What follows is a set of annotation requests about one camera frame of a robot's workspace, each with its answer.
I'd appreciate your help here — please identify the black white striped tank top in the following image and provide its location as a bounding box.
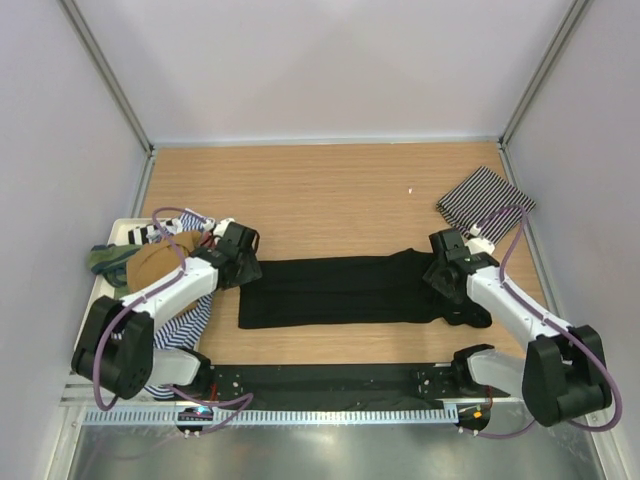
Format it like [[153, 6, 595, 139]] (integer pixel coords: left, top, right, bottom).
[[436, 166, 536, 244]]

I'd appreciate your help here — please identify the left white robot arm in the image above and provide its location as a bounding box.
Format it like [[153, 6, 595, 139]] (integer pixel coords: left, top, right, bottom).
[[71, 218, 262, 411]]

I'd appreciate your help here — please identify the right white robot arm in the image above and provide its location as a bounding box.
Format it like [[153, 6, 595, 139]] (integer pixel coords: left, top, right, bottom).
[[423, 229, 622, 427]]

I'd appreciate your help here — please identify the brown tank top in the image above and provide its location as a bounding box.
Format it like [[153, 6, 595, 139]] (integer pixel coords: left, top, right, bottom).
[[126, 230, 202, 293]]

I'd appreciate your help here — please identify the blue white striped tank top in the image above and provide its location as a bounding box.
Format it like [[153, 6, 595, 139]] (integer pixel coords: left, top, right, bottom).
[[152, 209, 214, 350]]

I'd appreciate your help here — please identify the black white wide-striped garment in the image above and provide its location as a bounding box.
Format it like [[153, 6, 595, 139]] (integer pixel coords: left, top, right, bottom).
[[127, 217, 183, 245]]

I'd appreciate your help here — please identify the white plastic tray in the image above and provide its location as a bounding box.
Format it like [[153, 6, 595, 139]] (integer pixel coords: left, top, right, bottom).
[[73, 217, 171, 357]]

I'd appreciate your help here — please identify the green striped garment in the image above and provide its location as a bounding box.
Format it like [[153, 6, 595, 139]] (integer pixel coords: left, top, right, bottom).
[[87, 244, 139, 288]]

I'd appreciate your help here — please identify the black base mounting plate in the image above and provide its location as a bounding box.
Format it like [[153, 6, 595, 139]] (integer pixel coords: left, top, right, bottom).
[[195, 363, 508, 412]]

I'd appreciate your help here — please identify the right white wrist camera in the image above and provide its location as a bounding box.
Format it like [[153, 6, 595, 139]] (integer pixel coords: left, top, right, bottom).
[[465, 224, 495, 255]]

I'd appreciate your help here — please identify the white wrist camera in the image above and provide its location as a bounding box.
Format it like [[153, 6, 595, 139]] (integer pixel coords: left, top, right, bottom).
[[204, 217, 235, 238], [465, 224, 495, 255]]

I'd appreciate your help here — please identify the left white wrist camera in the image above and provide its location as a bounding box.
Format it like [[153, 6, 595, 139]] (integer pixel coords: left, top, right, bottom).
[[204, 217, 235, 238]]

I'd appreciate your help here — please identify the white slotted cable duct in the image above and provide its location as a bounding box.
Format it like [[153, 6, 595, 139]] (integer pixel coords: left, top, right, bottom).
[[83, 404, 458, 427]]

